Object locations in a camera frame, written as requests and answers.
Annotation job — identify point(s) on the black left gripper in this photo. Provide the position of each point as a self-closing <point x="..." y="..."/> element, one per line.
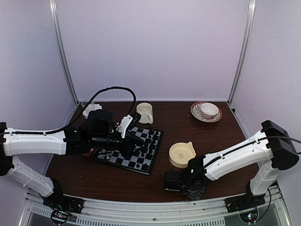
<point x="132" y="140"/>

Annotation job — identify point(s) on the cream bowl of black pieces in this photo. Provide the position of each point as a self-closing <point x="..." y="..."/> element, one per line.
<point x="180" y="154"/>

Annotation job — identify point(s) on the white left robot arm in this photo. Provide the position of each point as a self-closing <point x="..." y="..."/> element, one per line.
<point x="97" y="136"/>

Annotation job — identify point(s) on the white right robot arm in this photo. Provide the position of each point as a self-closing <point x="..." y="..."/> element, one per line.
<point x="272" y="147"/>

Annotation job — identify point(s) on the black and white chessboard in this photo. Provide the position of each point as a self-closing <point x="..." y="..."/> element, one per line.
<point x="129" y="162"/>

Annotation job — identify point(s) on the white ribbed ceramic mug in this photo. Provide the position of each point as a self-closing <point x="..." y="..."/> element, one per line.
<point x="146" y="112"/>

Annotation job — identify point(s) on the floral patterned saucer plate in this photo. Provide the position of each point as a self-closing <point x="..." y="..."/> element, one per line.
<point x="195" y="111"/>

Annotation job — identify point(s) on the white ceramic cup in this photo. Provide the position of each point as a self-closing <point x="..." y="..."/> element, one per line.
<point x="208" y="110"/>

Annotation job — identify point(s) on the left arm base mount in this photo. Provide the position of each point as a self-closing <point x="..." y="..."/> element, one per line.
<point x="63" y="208"/>

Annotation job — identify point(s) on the aluminium front rail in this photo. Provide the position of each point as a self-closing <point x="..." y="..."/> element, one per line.
<point x="210" y="212"/>

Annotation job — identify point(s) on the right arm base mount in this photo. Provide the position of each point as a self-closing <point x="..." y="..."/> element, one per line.
<point x="246" y="205"/>

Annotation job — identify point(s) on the aluminium frame post right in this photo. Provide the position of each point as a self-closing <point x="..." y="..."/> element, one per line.
<point x="245" y="44"/>

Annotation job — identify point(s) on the aluminium frame post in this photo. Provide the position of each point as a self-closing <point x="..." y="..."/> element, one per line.
<point x="62" y="54"/>
<point x="245" y="44"/>

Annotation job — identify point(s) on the aluminium frame post left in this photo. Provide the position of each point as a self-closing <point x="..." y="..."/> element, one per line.
<point x="62" y="54"/>

